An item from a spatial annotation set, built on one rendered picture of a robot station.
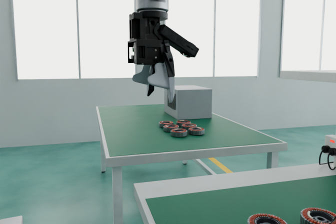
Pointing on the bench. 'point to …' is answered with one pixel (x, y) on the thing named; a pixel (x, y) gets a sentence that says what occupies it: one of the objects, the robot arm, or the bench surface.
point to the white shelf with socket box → (330, 147)
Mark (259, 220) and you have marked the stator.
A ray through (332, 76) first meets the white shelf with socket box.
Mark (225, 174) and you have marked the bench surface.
